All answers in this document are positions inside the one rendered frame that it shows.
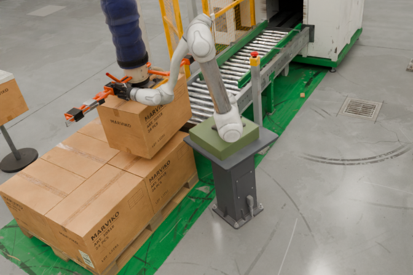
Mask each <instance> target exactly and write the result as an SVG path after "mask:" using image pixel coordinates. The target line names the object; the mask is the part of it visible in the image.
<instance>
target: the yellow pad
mask: <svg viewBox="0 0 413 275"><path fill-rule="evenodd" d="M167 80H168V78H166V77H162V79H161V80H160V79H158V78H154V79H153V80H152V82H155V84H154V85H153V86H151V87H150V89H156V88H158V87H159V86H161V84H164V83H165V82H166V81H167Z"/></svg>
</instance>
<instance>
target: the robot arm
mask: <svg viewBox="0 0 413 275"><path fill-rule="evenodd" d="M211 24H212V21H211V18H210V17H209V16H207V15H206V14H200V15H198V16H196V17H195V18H194V19H193V20H192V21H191V23H190V24H189V26H188V27H187V28H186V30H185V32H184V34H183V35H182V37H181V40H180V42H179V44H178V46H177V48H176V50H175V52H174V54H173V56H172V59H171V65H170V78H169V81H168V82H167V83H166V84H161V86H159V87H158V88H156V89H150V88H144V89H142V88H136V87H135V88H131V87H130V88H129V87H126V85H125V84H126V83H119V82H116V83H114V84H109V85H107V87H111V88H117V89H119V90H121V91H122V92H119V93H118V94H116V96H117V97H118V98H121V99H124V100H126V101H129V100H130V99H131V100H133V101H137V102H140V103H141V104H144V105H147V106H157V105H164V104H169V103H171V102H172V101H173V100H174V97H175V96H174V92H173V89H174V87H175V85H176V83H177V81H178V75H179V69H180V64H181V61H182V59H183V58H184V57H185V56H186V55H187V54H188V53H189V52H191V54H192V56H193V58H194V60H195V61H197V62H198V63H199V66H200V68H201V71H202V74H203V77H204V79H205V82H206V85H207V87H208V91H209V93H210V96H211V99H212V101H213V104H214V114H213V117H214V120H215V123H216V124H215V125H213V126H211V129H212V130H216V131H218V133H219V136H220V137H221V138H222V139H223V140H224V141H226V142H235V141H237V140H239V139H240V137H241V136H242V133H243V127H245V126H246V123H244V122H242V121H241V118H242V115H241V114H239V112H238V106H237V100H236V99H235V97H234V95H233V94H232V93H229V92H227V91H226V88H225V85H224V82H223V79H222V76H221V73H220V70H219V67H218V64H217V61H216V58H215V54H216V49H215V46H214V40H213V37H212V34H211V31H210V28H211Z"/></svg>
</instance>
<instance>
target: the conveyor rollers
mask: <svg viewBox="0 0 413 275"><path fill-rule="evenodd" d="M288 33H289V32H284V31H272V30H266V29H263V30H262V31H261V32H260V33H259V34H258V35H257V36H255V37H254V38H253V39H252V40H250V41H249V42H248V43H247V44H246V45H244V46H243V47H242V48H241V49H240V50H238V51H237V52H236V53H234V54H233V55H232V56H231V57H230V58H229V59H228V60H226V61H225V62H224V63H223V64H222V65H220V66H219V70H220V73H221V76H222V79H223V82H224V85H225V88H226V91H227V92H229V93H232V94H233V95H234V96H236V95H237V94H238V93H239V92H240V91H241V90H242V89H244V88H245V87H246V86H247V85H248V84H249V83H250V82H251V79H250V80H249V81H248V82H247V83H246V84H244V86H242V87H241V88H238V83H237V81H238V80H239V79H240V78H241V77H242V76H243V75H244V74H245V73H246V72H247V71H249V70H250V69H251V66H250V57H252V56H251V55H250V53H251V52H254V51H256V52H258V53H259V55H258V56H260V59H261V58H262V57H263V56H264V55H265V54H266V53H268V52H269V51H270V50H271V49H272V48H273V47H274V46H275V45H276V44H278V43H279V42H280V41H281V40H282V39H283V38H284V37H285V36H286V35H287V34H288ZM298 34H299V33H297V34H296V35H295V36H294V37H293V38H292V39H291V40H290V41H289V42H288V43H287V44H286V45H285V46H284V47H283V48H282V49H281V50H283V49H284V48H285V47H286V46H287V45H288V44H289V43H290V42H291V41H292V40H293V39H294V38H295V37H296V36H297V35H298ZM279 53H280V51H279V52H278V53H277V54H276V55H275V56H274V57H273V58H272V59H270V60H269V61H268V62H267V63H266V64H265V65H264V66H263V67H262V68H261V69H260V72H261V71H262V70H263V69H264V68H265V67H266V66H267V65H268V64H269V63H270V62H271V61H272V60H273V59H274V58H275V57H276V56H277V55H278V54H279ZM187 89H188V94H189V97H191V98H189V100H190V104H191V103H193V104H191V109H193V110H191V111H192V115H193V116H196V117H191V118H190V119H189V120H190V121H193V122H197V123H202V122H203V121H205V120H204V119H208V118H210V117H211V116H213V115H210V114H214V109H212V108H214V104H213V103H211V102H213V101H212V99H211V96H210V93H209V91H208V87H207V85H206V82H205V79H203V80H202V81H200V80H199V79H197V83H195V82H193V83H192V87H187ZM190 91H191V92H190ZM198 93H199V94H198ZM201 94H202V95H201ZM206 95H207V96H206ZM195 98H196V99H195ZM201 99H202V100H201ZM203 100H204V101H203ZM209 101H210V102H209ZM196 104H198V105H196ZM199 105H201V106H199ZM204 106H206V107H204ZM209 107H210V108H209ZM196 110H198V111H196ZM199 111H201V112H199ZM203 112H206V113H209V114H206V113H203ZM197 117H200V118H197ZM201 118H204V119H201Z"/></svg>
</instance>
